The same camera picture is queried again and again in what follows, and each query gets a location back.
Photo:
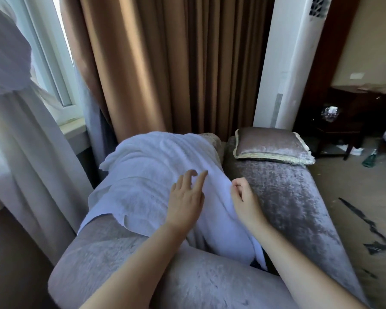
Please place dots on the white towel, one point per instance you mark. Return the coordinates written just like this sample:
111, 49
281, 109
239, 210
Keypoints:
144, 183

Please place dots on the white sheer curtain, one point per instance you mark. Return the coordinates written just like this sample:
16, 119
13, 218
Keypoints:
22, 151

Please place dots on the brown curtain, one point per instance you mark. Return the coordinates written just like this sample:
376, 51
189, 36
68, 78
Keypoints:
167, 61

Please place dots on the person's right hand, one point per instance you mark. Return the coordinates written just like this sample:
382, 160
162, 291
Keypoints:
247, 204

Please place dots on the person's right forearm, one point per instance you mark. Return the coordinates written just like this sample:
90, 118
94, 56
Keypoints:
296, 273

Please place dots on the grey velvet sofa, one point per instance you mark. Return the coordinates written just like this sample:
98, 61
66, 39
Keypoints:
286, 205

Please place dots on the long black strip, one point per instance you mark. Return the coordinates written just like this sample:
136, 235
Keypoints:
373, 230

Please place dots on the small black scrap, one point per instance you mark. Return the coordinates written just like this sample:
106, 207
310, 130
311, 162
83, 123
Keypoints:
370, 273

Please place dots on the person's right thumb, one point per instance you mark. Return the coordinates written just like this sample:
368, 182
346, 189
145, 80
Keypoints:
234, 191

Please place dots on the grey velvet cushion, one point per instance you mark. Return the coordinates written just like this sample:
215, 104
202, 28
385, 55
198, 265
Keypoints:
270, 144

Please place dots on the white standing air conditioner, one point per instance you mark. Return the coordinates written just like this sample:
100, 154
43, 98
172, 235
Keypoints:
292, 61

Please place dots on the white window frame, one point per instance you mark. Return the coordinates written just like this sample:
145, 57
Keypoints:
56, 77

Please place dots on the white wall socket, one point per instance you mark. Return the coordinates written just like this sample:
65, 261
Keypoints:
357, 76

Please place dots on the person's left little finger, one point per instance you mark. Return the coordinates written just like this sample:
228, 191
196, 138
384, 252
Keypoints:
173, 187

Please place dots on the green bottle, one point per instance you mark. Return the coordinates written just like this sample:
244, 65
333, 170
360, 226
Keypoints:
370, 160

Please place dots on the person's left middle finger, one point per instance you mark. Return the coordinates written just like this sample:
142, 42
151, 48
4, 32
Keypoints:
189, 176

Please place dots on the clear glass object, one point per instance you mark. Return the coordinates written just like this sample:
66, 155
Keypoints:
330, 113

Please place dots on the white cloth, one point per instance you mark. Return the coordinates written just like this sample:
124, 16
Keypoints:
352, 150

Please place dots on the person's left hand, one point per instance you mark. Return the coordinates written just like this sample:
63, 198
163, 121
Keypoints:
184, 205

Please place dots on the person's left forearm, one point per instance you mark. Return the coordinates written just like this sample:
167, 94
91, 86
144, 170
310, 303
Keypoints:
138, 270

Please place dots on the dark wooden table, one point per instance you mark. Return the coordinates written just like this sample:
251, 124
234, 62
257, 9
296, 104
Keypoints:
347, 131

